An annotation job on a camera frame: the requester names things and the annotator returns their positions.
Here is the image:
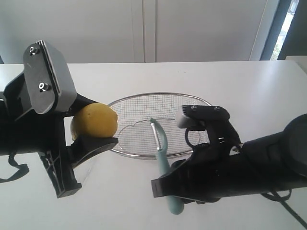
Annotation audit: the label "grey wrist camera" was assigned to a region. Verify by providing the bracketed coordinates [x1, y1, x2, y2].
[23, 40, 77, 114]
[176, 105, 230, 131]

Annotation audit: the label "white cabinet doors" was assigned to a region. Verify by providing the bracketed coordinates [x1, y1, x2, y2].
[0, 0, 277, 64]

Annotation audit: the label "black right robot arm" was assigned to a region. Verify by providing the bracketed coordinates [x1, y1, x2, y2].
[151, 115, 307, 203]

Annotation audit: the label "oval metal wire mesh basket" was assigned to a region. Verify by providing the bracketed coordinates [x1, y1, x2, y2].
[109, 92, 210, 160]

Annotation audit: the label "window with dark frame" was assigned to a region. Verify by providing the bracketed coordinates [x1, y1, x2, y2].
[260, 0, 307, 60]

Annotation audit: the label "yellow lemon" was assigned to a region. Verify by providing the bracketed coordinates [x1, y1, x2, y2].
[70, 103, 118, 140]

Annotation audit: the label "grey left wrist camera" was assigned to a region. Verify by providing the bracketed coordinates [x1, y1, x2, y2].
[23, 40, 77, 114]

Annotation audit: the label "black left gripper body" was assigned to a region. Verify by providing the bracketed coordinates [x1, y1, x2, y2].
[0, 73, 93, 155]

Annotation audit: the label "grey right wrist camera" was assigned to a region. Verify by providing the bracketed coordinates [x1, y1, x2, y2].
[176, 105, 230, 131]

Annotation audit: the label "teal handled vegetable peeler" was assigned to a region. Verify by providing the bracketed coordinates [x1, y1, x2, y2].
[149, 118, 184, 215]

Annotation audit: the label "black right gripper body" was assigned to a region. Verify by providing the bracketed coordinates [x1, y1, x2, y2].
[176, 143, 259, 203]

